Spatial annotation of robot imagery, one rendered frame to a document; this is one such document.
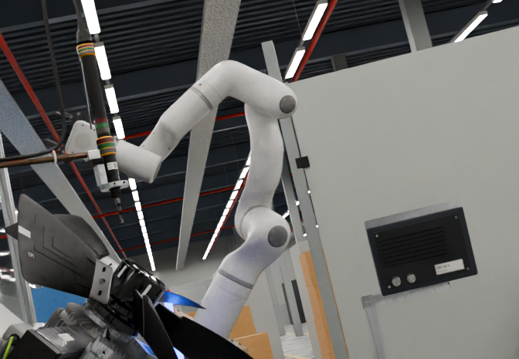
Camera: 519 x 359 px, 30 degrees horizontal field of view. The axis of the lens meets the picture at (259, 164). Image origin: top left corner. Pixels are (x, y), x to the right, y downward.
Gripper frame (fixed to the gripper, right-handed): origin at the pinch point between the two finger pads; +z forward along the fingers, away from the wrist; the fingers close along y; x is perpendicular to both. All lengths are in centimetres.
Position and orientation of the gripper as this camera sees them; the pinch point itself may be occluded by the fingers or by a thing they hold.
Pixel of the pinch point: (55, 127)
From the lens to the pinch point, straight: 281.1
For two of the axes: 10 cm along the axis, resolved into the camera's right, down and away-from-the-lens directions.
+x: 0.5, -0.8, 10.0
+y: -3.8, 9.2, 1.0
